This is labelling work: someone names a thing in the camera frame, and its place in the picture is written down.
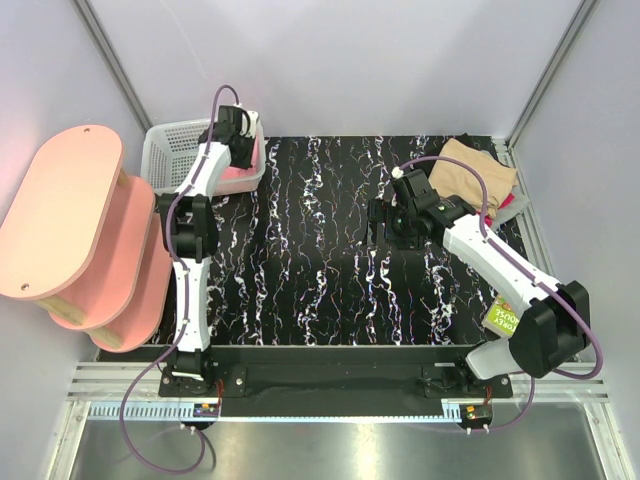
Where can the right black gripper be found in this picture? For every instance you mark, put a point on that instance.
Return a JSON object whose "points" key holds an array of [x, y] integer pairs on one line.
{"points": [[378, 213]]}

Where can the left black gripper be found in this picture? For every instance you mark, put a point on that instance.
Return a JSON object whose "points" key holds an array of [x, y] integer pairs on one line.
{"points": [[244, 163]]}

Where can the pink t-shirt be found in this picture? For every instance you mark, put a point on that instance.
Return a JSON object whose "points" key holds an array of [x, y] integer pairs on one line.
{"points": [[254, 173]]}

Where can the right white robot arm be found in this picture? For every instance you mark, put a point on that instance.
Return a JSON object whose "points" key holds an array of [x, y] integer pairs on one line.
{"points": [[554, 318]]}

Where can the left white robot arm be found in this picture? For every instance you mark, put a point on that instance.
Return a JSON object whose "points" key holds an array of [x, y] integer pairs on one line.
{"points": [[191, 236]]}

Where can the white plastic mesh basket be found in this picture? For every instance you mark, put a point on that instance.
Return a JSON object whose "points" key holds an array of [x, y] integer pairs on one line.
{"points": [[170, 150]]}

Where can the tan folded t-shirt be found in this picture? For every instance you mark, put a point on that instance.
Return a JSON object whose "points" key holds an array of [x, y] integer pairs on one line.
{"points": [[451, 179]]}

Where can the black folded t-shirt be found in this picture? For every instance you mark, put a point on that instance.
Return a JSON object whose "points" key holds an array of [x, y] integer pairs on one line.
{"points": [[460, 147]]}

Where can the magenta folded t-shirt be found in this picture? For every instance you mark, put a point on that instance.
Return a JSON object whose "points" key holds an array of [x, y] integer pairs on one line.
{"points": [[508, 200]]}

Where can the grey folded t-shirt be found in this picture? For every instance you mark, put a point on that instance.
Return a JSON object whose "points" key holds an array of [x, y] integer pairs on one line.
{"points": [[513, 210]]}

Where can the green treehouse book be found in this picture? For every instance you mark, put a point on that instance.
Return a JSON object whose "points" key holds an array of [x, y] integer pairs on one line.
{"points": [[501, 319]]}

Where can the pink three-tier shelf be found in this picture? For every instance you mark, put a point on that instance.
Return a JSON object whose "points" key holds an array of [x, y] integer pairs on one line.
{"points": [[83, 241]]}

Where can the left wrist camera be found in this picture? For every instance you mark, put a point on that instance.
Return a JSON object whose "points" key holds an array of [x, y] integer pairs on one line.
{"points": [[234, 120]]}

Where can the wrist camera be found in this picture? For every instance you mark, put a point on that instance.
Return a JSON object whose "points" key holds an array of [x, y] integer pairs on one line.
{"points": [[414, 192], [234, 120]]}

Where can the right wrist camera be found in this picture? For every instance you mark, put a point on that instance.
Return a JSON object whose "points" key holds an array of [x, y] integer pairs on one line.
{"points": [[414, 192]]}

